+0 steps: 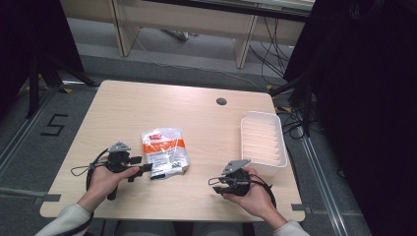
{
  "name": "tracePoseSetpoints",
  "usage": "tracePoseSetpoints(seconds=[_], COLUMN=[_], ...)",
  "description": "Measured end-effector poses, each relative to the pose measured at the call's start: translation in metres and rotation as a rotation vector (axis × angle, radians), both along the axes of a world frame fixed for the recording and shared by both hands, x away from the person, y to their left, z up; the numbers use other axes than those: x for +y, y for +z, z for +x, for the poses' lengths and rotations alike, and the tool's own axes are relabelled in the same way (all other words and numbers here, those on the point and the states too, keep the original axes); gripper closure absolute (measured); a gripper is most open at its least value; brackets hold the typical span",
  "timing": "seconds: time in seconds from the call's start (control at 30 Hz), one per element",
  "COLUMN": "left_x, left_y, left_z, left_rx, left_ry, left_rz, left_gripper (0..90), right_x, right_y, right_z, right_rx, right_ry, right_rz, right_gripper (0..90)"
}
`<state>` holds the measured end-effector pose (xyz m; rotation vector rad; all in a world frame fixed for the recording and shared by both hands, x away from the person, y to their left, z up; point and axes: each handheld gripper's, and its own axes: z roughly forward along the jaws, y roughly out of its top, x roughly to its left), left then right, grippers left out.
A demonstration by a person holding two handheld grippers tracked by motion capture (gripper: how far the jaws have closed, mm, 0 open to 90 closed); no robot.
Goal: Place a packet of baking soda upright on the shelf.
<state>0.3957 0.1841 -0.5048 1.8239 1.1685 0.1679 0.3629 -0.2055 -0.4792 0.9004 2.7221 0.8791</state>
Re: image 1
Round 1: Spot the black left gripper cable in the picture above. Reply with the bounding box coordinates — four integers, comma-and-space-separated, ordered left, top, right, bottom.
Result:
70, 148, 110, 193

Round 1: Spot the person's left hand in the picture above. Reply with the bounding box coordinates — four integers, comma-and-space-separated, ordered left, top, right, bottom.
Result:
84, 156, 141, 208

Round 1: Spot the white plastic basket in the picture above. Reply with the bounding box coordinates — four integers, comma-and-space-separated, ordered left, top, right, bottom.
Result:
240, 110, 289, 178

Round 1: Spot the black metal stand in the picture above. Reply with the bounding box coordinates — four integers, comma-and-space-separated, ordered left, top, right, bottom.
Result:
269, 48, 317, 138
26, 53, 100, 120

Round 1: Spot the black floor cables bundle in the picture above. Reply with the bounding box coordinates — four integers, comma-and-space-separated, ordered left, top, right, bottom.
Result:
248, 16, 297, 87

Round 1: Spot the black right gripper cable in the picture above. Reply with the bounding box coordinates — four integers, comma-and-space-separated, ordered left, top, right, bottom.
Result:
249, 172, 278, 209

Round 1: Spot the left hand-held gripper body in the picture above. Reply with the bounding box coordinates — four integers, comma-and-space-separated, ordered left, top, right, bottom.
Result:
105, 141, 133, 202

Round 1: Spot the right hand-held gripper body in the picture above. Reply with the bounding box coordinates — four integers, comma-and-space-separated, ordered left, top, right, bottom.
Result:
220, 158, 253, 198

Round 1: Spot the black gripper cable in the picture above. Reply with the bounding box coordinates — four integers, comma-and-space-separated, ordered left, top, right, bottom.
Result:
249, 172, 278, 209
70, 148, 110, 193

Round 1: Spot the black curtain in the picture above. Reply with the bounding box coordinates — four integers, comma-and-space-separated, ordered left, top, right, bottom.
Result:
282, 0, 417, 236
0, 0, 86, 119

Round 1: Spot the person's right hand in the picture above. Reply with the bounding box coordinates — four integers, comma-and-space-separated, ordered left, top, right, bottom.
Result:
221, 166, 281, 219

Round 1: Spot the white orange-striped plastic packet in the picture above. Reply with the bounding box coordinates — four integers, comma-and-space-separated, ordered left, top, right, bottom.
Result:
141, 127, 191, 181

